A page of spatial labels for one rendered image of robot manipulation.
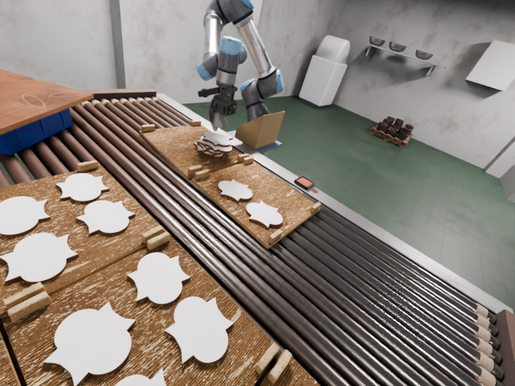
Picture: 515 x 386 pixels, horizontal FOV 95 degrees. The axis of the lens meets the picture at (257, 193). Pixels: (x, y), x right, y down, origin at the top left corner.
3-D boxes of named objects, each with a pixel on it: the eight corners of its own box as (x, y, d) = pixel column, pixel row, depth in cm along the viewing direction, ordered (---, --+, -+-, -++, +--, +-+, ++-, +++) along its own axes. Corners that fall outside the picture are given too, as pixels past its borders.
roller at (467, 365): (117, 106, 141) (116, 97, 138) (490, 385, 63) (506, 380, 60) (109, 106, 137) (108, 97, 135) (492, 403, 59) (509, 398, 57)
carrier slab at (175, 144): (200, 126, 136) (201, 123, 135) (248, 161, 117) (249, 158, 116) (139, 133, 112) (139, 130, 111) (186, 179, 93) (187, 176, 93)
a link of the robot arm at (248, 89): (249, 108, 153) (242, 87, 151) (267, 100, 148) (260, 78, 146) (242, 107, 142) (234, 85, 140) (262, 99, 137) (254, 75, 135)
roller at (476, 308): (156, 103, 159) (156, 96, 156) (484, 318, 81) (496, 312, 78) (149, 103, 155) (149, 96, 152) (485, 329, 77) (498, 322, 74)
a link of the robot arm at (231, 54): (245, 40, 89) (240, 41, 82) (240, 72, 95) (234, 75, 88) (225, 34, 89) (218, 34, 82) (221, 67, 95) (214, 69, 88)
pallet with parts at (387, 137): (411, 139, 609) (422, 124, 584) (402, 148, 524) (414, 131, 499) (379, 125, 643) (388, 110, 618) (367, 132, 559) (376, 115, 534)
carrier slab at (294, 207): (250, 162, 117) (251, 159, 116) (319, 210, 99) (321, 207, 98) (191, 181, 93) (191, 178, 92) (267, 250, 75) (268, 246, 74)
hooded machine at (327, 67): (310, 98, 708) (333, 36, 617) (330, 106, 681) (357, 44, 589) (297, 99, 651) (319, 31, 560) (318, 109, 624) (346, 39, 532)
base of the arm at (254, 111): (258, 122, 158) (254, 107, 156) (276, 114, 147) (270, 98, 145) (243, 125, 147) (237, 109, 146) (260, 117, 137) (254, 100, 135)
